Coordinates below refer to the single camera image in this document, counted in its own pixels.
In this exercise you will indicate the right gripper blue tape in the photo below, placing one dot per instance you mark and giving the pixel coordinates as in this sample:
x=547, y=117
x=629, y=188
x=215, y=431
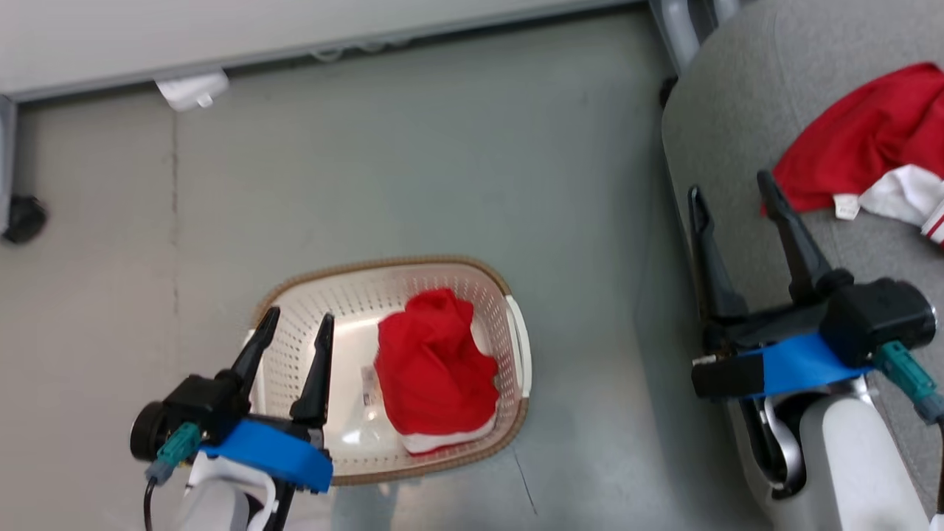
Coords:
x=789, y=365

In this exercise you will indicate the left gripper blue tape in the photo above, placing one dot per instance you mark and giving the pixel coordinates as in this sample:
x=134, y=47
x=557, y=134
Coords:
x=280, y=453

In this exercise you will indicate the red and white garment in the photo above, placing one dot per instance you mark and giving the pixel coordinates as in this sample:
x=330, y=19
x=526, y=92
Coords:
x=863, y=140

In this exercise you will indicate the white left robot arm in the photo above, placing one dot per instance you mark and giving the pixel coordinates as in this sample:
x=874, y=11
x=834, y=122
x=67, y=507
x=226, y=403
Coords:
x=221, y=501

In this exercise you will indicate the grey upholstered chair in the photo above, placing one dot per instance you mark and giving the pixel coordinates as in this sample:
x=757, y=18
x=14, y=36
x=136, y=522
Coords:
x=737, y=110

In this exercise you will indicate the beige perforated laundry basket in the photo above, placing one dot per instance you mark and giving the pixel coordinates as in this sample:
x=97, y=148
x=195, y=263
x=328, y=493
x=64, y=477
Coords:
x=317, y=310

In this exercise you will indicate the white label sticker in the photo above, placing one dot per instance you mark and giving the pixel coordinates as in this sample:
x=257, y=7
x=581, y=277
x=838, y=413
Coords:
x=369, y=387

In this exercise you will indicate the white power strip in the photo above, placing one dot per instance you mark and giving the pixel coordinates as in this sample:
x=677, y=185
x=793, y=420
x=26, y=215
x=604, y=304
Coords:
x=193, y=90

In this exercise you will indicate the black caster wheel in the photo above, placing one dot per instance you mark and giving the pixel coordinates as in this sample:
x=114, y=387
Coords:
x=23, y=218

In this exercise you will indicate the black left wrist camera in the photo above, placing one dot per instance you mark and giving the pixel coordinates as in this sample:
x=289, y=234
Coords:
x=199, y=402

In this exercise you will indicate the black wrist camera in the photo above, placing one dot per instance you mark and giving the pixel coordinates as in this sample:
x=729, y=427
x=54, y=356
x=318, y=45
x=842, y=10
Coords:
x=199, y=402
x=877, y=313

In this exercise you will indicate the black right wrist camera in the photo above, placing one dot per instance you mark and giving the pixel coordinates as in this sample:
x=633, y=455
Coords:
x=877, y=313

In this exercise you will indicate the grey metal frame leg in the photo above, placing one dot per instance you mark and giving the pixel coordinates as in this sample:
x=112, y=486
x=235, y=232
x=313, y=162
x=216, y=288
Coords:
x=7, y=155
x=682, y=29

